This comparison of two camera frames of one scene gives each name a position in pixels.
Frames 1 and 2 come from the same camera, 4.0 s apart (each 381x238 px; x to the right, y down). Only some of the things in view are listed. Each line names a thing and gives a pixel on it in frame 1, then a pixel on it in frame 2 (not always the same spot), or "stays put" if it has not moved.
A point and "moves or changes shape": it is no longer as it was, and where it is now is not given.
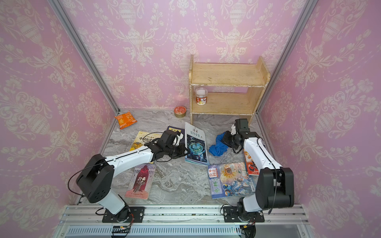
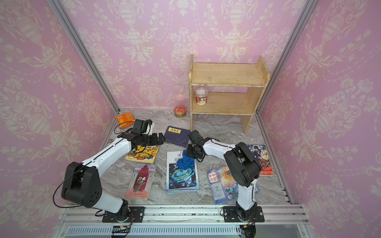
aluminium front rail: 87,221 stays put
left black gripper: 182,149 to 156,141
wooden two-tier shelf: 226,89 stays put
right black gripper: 225,139 to 188,152
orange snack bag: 125,120 stays put
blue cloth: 219,149 moves or changes shape
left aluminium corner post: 83,52 stays put
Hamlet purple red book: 139,185 stays put
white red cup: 201,95 stays put
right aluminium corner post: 288,49 stays put
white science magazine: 195,143 moves or changes shape
